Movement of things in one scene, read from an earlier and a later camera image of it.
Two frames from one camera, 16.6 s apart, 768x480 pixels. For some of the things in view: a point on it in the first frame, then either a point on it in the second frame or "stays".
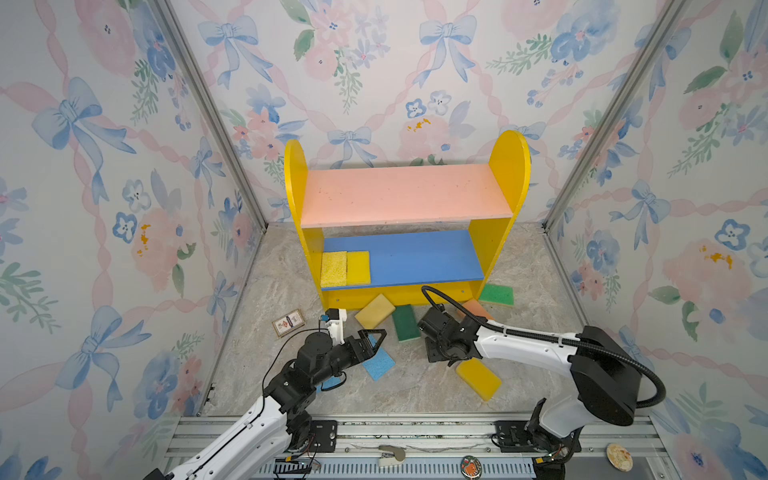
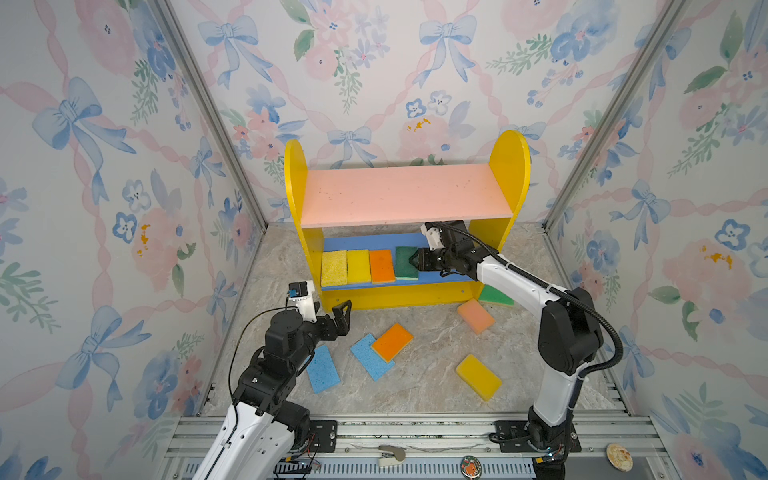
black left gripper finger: x=364 y=333 to x=342 y=315
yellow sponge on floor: x=480 y=377 stays
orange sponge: x=375 y=314 to x=392 y=342
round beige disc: x=620 y=458 stays
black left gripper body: x=342 y=356 to x=313 y=330
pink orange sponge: x=476 y=309 stays
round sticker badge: x=471 y=467 stays
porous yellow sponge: x=333 y=272 stays
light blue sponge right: x=381 y=364 stays
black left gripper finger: x=366 y=349 to x=329 y=331
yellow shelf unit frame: x=510 y=161 stays
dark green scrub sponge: x=406 y=324 to x=404 y=269
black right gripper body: x=437 y=354 to x=450 y=259
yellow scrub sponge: x=358 y=267 stays
